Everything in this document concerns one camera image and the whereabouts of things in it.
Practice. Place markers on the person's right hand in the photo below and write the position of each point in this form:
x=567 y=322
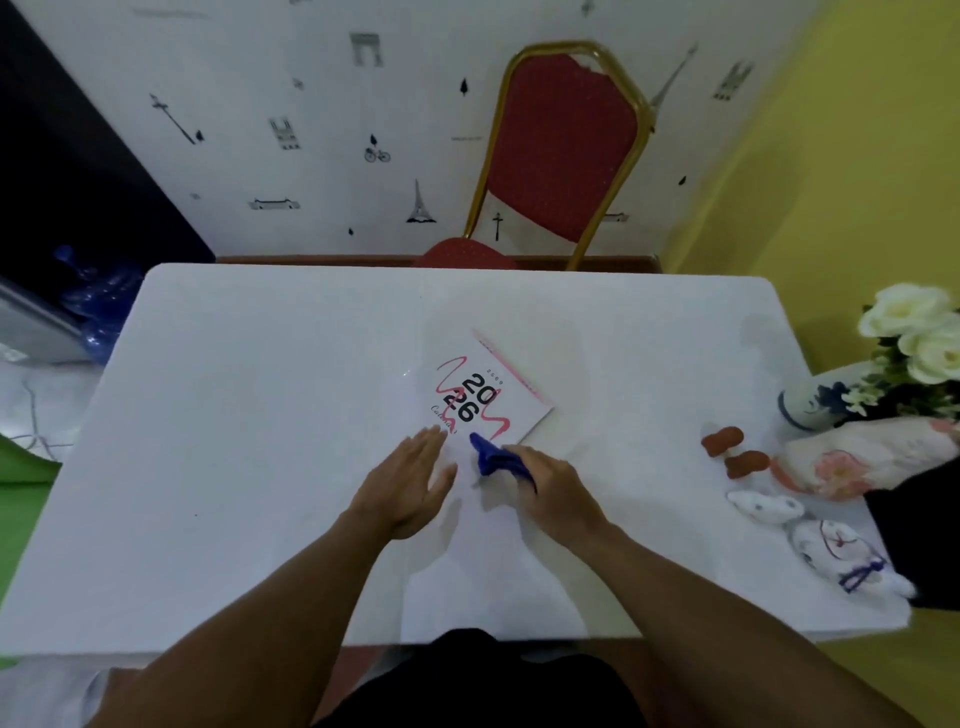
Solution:
x=559 y=502

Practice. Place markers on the small white plush toy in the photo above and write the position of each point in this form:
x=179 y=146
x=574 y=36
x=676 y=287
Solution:
x=765 y=506

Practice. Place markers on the white desk calendar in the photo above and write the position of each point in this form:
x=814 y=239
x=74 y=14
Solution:
x=487 y=390

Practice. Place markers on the black bag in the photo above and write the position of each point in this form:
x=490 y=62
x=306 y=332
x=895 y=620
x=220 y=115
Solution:
x=926 y=532

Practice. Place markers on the person's right fingers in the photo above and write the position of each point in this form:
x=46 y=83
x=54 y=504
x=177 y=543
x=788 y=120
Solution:
x=525 y=459

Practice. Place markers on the person's left forearm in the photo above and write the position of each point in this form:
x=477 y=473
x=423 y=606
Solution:
x=270 y=630

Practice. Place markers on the brown plush piece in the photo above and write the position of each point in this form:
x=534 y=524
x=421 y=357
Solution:
x=747 y=463
x=722 y=440

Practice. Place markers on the blue cloth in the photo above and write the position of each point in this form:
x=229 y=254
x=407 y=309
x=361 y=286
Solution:
x=491 y=456

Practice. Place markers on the pink and white plush toy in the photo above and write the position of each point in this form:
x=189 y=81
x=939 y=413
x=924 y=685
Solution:
x=862 y=454

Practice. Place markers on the person's right forearm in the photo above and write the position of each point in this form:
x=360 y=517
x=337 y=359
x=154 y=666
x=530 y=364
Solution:
x=720 y=637

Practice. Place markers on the dark cabinet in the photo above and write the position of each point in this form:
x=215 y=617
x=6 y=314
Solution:
x=67 y=172

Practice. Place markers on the grey box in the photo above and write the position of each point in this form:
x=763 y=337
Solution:
x=34 y=326

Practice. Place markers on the white artificial flowers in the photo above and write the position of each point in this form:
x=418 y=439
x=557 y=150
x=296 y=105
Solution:
x=911 y=337

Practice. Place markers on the white plush with blue ribbon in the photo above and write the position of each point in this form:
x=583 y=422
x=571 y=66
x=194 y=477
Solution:
x=840 y=555

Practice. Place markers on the green cloth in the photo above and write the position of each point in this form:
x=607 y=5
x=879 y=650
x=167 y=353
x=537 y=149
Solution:
x=22 y=510

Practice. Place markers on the person's black shorts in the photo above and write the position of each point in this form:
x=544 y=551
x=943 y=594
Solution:
x=480 y=686

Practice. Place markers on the blue plastic bag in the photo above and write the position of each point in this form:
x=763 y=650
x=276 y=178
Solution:
x=101 y=300

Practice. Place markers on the person's left thumb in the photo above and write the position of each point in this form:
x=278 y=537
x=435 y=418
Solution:
x=446 y=484

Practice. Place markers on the person's left hand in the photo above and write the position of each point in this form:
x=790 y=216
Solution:
x=401 y=491

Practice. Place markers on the red chair with gold frame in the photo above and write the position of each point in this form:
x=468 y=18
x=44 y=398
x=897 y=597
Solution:
x=562 y=150

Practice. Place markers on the blue and white vase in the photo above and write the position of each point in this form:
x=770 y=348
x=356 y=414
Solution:
x=814 y=401

